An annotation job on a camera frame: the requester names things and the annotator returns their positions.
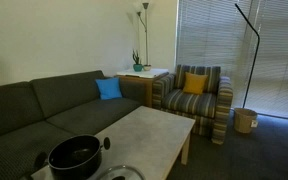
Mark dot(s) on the black bent floor pole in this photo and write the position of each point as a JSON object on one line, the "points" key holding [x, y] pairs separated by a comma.
{"points": [[253, 66]]}

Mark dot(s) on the plant in teal pot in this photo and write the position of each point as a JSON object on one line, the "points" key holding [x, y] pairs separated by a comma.
{"points": [[137, 67]]}

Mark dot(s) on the blue square cushion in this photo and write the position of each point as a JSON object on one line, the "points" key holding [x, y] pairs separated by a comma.
{"points": [[109, 88]]}

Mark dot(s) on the silver two-head floor lamp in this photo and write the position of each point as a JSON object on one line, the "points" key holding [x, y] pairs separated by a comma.
{"points": [[146, 33]]}

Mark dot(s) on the striped fabric armchair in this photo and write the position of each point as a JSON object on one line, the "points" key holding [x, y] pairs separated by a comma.
{"points": [[190, 103]]}

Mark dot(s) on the white window blinds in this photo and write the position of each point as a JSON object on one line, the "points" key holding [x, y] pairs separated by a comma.
{"points": [[214, 33]]}

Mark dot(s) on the black cooking pot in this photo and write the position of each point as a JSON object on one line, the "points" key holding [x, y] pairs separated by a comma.
{"points": [[75, 166]]}

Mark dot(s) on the yellow square cushion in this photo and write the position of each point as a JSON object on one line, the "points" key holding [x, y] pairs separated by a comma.
{"points": [[195, 84]]}

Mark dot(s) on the beige round waste basket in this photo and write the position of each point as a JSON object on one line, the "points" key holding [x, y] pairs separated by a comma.
{"points": [[244, 121]]}

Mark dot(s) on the dark grey fabric sofa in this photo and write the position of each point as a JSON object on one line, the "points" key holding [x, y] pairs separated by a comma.
{"points": [[67, 111]]}

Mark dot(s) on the grey top coffee table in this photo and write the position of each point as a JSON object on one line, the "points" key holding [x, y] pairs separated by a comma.
{"points": [[147, 133]]}

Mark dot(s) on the wooden side table white top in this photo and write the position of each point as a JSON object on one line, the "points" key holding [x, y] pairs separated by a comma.
{"points": [[140, 83]]}

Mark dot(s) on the small white pot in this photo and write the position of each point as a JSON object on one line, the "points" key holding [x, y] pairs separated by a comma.
{"points": [[147, 67]]}

